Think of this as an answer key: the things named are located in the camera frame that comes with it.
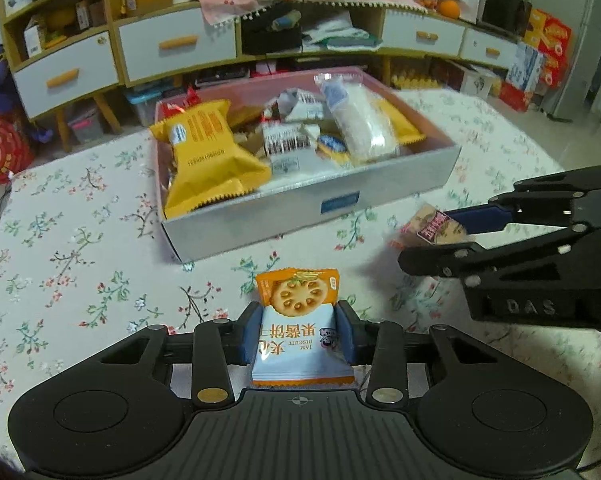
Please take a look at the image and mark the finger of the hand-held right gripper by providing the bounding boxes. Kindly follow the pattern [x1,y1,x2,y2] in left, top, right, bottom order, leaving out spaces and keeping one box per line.
[446,166,601,236]
[397,225,601,286]

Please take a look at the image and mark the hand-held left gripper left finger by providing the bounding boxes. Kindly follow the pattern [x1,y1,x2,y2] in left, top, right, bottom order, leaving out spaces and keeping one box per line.
[83,302,264,409]

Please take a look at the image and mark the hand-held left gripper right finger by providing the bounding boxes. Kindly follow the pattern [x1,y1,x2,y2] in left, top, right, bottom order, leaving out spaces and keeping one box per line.
[336,300,518,408]

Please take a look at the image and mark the brown snack packet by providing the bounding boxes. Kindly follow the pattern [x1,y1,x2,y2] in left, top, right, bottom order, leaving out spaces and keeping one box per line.
[389,204,468,252]

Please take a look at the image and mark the white orange biscuit packet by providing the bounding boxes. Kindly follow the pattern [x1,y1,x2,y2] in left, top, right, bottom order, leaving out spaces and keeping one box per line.
[250,267,356,388]

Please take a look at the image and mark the pink silver cardboard box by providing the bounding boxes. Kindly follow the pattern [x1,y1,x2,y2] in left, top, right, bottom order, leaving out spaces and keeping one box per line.
[153,65,463,266]

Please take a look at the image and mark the yellow waffle snack packet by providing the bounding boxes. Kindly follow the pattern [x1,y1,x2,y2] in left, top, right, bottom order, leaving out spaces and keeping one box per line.
[375,97,427,147]
[148,99,272,221]

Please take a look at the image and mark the long white blue-label packet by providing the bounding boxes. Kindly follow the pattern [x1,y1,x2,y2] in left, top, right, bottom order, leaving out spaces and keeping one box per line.
[313,72,402,163]

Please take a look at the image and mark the yellow blue-label snack packet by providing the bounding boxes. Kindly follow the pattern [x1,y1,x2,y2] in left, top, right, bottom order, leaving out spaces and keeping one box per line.
[314,132,352,167]

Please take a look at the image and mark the white kernel snack packet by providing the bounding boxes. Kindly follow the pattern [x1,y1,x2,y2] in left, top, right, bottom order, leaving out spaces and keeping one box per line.
[262,122,315,176]

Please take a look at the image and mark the white nut-picture snack packet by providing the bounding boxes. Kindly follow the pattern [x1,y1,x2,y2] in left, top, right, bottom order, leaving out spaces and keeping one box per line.
[278,88,326,122]

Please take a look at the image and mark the red patterned snack packet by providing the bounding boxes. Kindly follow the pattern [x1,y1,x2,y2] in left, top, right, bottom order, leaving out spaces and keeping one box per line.
[160,86,202,117]

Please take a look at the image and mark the white printed carton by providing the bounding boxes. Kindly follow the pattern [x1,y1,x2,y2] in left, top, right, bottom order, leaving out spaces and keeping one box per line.
[460,65,498,98]

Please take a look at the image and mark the yellow egg trays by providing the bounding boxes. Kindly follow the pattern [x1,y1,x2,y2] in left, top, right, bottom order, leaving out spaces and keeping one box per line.
[390,62,443,88]

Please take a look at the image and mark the blue white carton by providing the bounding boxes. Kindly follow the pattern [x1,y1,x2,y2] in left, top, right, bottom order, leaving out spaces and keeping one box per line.
[505,42,546,93]

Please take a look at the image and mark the floral tablecloth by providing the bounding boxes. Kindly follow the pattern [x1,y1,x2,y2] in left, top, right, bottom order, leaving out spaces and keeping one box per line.
[0,87,601,480]

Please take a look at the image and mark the orange red snack carton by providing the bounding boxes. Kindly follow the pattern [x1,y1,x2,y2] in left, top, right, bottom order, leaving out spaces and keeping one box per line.
[523,9,572,86]

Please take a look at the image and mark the silver refrigerator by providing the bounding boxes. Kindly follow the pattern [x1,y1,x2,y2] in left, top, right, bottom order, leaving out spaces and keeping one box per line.
[550,0,601,133]

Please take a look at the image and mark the white microwave oven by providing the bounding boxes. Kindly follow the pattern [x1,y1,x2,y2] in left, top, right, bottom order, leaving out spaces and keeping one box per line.
[477,0,533,38]

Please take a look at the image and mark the pile of folded cloths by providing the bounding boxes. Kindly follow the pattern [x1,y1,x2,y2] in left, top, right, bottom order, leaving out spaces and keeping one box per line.
[303,15,383,51]

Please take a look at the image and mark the clear bin blue lid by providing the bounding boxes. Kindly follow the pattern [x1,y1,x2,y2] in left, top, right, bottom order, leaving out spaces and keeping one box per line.
[128,89,161,128]

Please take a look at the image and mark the grey storage bin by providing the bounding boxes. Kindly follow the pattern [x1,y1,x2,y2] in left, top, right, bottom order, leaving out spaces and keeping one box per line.
[68,107,105,145]

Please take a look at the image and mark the black open box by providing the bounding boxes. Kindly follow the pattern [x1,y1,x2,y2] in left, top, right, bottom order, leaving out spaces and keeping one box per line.
[241,10,303,56]

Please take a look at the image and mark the long wooden media cabinet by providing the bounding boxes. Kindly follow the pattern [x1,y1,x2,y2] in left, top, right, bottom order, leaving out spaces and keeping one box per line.
[111,0,523,91]

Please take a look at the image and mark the red printed gift bag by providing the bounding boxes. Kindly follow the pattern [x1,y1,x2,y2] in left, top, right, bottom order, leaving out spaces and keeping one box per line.
[0,105,36,183]

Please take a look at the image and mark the brown cardboard parcel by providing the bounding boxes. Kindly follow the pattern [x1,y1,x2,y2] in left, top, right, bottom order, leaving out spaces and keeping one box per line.
[124,0,175,17]

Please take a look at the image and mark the yellow toy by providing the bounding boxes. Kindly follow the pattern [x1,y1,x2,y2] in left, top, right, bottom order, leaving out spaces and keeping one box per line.
[45,7,78,43]

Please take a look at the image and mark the small white box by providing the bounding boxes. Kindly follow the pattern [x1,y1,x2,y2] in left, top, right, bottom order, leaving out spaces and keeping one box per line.
[23,25,44,57]

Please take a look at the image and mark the yellow wooden shelf cabinet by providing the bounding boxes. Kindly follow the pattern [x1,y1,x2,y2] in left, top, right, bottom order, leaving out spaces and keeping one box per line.
[0,0,126,153]

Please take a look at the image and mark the white drawer orange handle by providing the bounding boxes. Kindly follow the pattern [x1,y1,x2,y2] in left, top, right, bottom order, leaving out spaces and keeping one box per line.
[13,32,120,118]
[460,27,520,68]
[118,9,237,81]
[381,10,466,57]

